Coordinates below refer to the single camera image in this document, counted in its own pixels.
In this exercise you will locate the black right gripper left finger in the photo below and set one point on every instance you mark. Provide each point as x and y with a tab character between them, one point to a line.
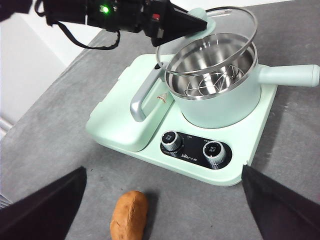
42	215

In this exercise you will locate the mint green breakfast machine base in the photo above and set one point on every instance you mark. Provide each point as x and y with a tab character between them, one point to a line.
190	172

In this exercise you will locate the silver control knob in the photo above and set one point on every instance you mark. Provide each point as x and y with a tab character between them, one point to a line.
172	141
214	153

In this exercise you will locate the brown potato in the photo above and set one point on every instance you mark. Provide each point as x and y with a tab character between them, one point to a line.
128	215

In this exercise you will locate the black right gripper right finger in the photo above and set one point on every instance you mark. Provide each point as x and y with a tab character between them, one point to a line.
282	212

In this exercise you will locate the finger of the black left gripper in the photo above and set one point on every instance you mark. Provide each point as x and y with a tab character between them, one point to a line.
175	3
180	25

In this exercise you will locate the glass lid with green knob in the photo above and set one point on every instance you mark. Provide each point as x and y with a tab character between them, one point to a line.
210	23

